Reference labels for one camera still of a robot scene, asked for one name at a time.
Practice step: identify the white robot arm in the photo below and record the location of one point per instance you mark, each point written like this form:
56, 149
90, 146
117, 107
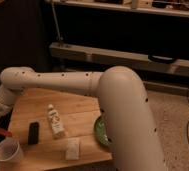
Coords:
123, 103

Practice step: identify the white ceramic cup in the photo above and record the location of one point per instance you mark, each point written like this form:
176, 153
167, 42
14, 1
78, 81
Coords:
10, 150

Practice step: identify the black remote control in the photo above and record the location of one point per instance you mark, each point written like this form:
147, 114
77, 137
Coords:
33, 135

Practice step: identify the white squeeze bottle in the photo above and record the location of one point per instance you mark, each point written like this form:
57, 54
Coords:
56, 124

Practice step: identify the wooden table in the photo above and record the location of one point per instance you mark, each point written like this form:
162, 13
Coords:
78, 114

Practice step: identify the white rectangular sponge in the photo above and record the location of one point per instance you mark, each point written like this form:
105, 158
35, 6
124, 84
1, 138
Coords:
73, 149

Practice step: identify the long metal shelf beam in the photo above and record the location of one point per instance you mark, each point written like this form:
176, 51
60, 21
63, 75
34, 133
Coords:
112, 57

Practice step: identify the metal vertical pole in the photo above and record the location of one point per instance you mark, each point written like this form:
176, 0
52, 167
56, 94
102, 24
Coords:
60, 38

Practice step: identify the black object on beam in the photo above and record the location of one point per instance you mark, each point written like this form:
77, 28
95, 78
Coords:
164, 60

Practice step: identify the upper shelf board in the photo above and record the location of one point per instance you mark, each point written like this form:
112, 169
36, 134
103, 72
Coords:
156, 11

